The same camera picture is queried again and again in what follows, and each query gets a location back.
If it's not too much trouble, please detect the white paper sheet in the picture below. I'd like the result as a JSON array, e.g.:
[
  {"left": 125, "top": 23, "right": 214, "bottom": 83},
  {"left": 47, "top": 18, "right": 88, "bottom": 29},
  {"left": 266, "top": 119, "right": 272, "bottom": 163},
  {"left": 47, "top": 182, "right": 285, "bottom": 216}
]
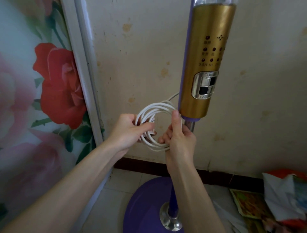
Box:
[{"left": 211, "top": 199, "right": 248, "bottom": 233}]

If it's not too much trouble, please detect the gold and purple standing fan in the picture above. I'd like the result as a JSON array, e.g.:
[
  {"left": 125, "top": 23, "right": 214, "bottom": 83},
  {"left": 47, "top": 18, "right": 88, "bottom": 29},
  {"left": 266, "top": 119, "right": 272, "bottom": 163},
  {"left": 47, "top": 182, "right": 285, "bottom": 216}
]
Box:
[{"left": 123, "top": 0, "right": 239, "bottom": 233}]

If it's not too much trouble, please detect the white door frame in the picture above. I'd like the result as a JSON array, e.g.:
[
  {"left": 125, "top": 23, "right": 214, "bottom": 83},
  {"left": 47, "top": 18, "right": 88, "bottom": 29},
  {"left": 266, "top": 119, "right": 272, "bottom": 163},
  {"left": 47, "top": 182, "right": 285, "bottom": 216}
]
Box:
[{"left": 60, "top": 0, "right": 114, "bottom": 233}]

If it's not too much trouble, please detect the dark brown baseboard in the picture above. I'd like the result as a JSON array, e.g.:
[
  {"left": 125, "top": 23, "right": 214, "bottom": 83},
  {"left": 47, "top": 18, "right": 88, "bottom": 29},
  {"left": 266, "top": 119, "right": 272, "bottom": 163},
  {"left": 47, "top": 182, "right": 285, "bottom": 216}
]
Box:
[{"left": 114, "top": 157, "right": 265, "bottom": 193}]

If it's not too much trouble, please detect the red plastic bag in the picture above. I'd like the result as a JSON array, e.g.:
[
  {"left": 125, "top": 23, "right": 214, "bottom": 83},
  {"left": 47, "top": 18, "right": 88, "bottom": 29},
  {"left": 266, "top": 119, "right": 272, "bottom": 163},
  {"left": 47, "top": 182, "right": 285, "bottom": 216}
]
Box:
[{"left": 266, "top": 169, "right": 307, "bottom": 181}]

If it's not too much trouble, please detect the person's right hand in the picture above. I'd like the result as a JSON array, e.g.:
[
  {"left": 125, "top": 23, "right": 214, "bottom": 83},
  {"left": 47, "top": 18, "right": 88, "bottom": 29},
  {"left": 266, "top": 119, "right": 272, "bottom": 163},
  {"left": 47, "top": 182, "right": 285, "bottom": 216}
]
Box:
[{"left": 157, "top": 110, "right": 197, "bottom": 169}]

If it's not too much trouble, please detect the person's left forearm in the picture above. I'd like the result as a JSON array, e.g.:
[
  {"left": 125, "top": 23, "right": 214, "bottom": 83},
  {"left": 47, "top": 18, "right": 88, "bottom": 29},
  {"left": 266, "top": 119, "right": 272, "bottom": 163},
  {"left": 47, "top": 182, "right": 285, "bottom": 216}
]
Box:
[{"left": 0, "top": 140, "right": 129, "bottom": 233}]

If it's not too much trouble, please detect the person's right forearm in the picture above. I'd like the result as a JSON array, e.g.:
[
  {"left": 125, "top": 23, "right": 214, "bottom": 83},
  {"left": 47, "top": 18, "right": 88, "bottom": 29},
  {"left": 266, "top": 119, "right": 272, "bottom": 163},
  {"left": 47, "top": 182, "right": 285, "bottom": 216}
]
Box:
[{"left": 165, "top": 164, "right": 226, "bottom": 233}]

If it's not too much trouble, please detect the colourful printed packet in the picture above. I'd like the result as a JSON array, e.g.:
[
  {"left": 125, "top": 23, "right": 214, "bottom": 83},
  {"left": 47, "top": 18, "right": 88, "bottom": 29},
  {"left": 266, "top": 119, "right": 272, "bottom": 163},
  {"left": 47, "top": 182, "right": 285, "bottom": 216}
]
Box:
[{"left": 243, "top": 215, "right": 307, "bottom": 233}]

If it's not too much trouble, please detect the rose printed door panel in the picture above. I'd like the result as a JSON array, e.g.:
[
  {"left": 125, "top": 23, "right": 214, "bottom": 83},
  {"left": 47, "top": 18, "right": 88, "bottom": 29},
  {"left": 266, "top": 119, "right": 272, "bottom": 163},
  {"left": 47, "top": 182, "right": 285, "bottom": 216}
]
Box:
[{"left": 0, "top": 0, "right": 106, "bottom": 226}]

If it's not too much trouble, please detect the white power cable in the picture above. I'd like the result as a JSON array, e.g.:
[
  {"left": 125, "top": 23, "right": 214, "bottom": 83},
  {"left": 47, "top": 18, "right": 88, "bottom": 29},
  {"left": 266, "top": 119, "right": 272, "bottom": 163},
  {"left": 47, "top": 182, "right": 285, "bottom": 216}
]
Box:
[{"left": 134, "top": 92, "right": 180, "bottom": 152}]

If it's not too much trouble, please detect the yellow printed picture card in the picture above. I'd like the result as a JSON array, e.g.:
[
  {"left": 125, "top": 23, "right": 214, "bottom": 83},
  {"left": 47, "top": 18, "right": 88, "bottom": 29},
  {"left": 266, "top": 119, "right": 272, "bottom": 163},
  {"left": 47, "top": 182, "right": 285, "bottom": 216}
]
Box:
[{"left": 229, "top": 189, "right": 272, "bottom": 220}]

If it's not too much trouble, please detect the person's left hand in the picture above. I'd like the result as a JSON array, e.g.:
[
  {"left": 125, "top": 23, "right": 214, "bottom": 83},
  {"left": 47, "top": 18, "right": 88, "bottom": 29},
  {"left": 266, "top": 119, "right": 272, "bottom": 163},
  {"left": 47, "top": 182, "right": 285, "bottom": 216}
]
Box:
[{"left": 107, "top": 113, "right": 157, "bottom": 157}]

